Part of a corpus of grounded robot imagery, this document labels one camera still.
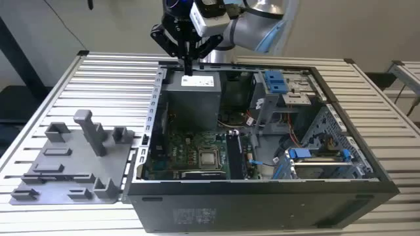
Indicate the wide blue bay clip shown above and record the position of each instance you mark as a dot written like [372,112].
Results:
[300,153]

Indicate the grey power supply unit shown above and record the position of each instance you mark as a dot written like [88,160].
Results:
[193,108]

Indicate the black graphics card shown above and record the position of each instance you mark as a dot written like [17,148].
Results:
[202,175]

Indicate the metal disk bay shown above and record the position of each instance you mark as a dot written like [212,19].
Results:
[314,161]

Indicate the black PC case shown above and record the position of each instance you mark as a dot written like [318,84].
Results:
[229,209]

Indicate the grey plastic parts rack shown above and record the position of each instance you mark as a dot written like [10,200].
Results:
[74,157]

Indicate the black table corner cap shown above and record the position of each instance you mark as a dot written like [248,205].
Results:
[349,61]
[82,52]

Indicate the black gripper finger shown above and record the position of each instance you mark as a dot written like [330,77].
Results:
[209,45]
[165,39]

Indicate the green motherboard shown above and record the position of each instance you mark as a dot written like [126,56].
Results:
[178,147]

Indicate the black round fan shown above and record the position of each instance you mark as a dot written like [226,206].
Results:
[234,118]

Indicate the narrow blue bay clip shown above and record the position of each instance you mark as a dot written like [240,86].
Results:
[346,155]

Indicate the black hanging rod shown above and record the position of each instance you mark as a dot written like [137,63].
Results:
[89,4]

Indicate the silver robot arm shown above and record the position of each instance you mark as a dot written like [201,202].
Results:
[249,29]

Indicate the grey metal drive bracket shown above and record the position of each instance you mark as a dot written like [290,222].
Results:
[296,99]

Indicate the silver CPU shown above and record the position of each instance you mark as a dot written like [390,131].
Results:
[209,159]

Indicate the blue drive carrier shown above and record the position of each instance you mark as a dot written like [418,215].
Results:
[274,82]

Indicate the metal slat side table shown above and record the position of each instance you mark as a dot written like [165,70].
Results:
[406,73]

